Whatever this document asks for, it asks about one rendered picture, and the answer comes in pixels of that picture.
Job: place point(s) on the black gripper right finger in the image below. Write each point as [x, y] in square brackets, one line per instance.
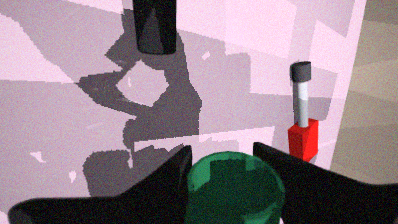
[314, 195]

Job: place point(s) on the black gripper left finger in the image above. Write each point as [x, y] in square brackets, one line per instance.
[160, 198]

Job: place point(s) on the green post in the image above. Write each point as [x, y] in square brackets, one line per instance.
[187, 219]

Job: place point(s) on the green cup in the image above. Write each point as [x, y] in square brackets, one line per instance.
[234, 188]

